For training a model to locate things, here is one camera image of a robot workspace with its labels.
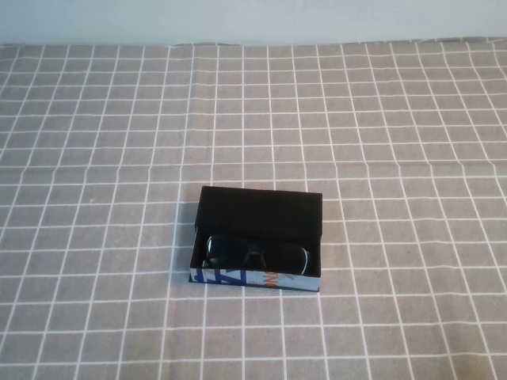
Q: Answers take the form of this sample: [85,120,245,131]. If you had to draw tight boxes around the black-framed glasses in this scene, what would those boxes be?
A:
[201,233,311,277]

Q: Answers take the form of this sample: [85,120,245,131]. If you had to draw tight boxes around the black printed glasses case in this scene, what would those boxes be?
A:
[189,184,326,295]

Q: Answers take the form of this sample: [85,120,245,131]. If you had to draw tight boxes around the grey white-checked tablecloth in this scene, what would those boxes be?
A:
[0,36,507,380]

